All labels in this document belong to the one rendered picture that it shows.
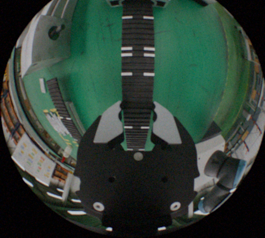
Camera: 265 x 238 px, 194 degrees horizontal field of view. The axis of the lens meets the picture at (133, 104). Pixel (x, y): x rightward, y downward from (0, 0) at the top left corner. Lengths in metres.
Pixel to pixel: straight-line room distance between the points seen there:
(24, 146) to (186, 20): 3.13
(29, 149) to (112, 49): 3.01
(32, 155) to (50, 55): 3.00
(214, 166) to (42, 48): 0.61
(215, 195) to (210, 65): 0.45
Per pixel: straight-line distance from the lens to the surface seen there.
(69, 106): 0.23
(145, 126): 0.16
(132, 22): 0.15
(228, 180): 0.43
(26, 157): 3.07
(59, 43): 0.19
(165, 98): 0.17
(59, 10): 0.22
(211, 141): 0.50
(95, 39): 0.17
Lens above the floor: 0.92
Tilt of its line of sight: 60 degrees down
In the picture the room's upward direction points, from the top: 176 degrees counter-clockwise
